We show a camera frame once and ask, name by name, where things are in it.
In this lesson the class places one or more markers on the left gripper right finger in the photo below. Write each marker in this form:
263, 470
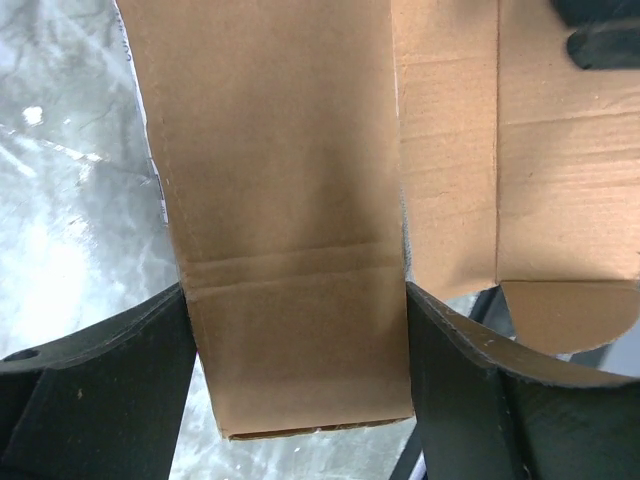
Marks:
490, 408

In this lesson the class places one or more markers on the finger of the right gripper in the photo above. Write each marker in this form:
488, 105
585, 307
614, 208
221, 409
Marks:
605, 33

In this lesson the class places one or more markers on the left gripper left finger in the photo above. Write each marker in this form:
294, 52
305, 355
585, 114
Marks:
105, 402

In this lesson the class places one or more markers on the brown cardboard express box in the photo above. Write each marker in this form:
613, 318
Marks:
316, 157

